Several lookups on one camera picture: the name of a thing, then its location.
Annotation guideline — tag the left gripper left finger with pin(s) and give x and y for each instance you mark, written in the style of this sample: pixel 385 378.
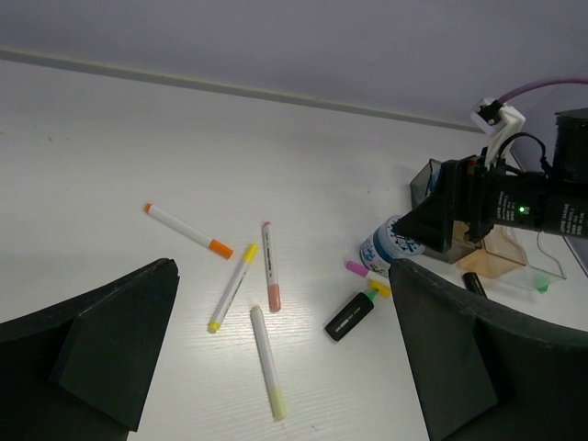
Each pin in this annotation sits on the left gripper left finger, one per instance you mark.
pixel 81 369

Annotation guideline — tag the clear plastic bin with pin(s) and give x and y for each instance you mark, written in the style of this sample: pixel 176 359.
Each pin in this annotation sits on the clear plastic bin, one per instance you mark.
pixel 541 269

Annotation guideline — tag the black pink highlighter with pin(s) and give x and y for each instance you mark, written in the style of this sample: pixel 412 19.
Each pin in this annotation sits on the black pink highlighter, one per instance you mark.
pixel 473 284

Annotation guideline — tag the black green highlighter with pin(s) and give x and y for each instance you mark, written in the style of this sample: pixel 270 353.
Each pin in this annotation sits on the black green highlighter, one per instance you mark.
pixel 351 314

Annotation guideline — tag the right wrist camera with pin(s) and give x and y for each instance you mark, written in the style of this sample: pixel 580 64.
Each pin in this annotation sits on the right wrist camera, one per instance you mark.
pixel 498 121

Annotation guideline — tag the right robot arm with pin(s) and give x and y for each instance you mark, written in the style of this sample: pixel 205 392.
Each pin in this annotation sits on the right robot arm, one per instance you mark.
pixel 552 200

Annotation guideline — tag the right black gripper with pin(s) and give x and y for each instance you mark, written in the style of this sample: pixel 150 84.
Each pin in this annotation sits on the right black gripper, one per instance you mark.
pixel 482 196

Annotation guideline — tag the dark grey plastic bin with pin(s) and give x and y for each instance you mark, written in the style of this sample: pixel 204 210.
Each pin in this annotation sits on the dark grey plastic bin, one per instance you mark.
pixel 428 202

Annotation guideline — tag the yellow end marker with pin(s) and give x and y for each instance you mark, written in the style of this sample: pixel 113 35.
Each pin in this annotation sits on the yellow end marker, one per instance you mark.
pixel 383 290

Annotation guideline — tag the pale yellow cap marker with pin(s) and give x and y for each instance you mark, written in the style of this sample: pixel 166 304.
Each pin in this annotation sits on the pale yellow cap marker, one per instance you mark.
pixel 268 364

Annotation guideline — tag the orange cap marker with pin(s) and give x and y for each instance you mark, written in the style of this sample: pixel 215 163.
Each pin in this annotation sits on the orange cap marker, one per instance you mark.
pixel 186 230

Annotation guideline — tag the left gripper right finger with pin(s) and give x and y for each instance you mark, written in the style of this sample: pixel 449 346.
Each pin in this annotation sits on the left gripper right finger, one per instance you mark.
pixel 483 371

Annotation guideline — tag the pink cap marker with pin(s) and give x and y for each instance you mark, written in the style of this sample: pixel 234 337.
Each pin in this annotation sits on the pink cap marker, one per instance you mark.
pixel 362 271

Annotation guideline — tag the blue white round jar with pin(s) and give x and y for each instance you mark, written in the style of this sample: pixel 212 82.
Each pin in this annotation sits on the blue white round jar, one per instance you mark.
pixel 384 246

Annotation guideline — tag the peach cap marker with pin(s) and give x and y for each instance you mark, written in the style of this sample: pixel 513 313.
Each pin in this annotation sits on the peach cap marker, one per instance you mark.
pixel 273 290

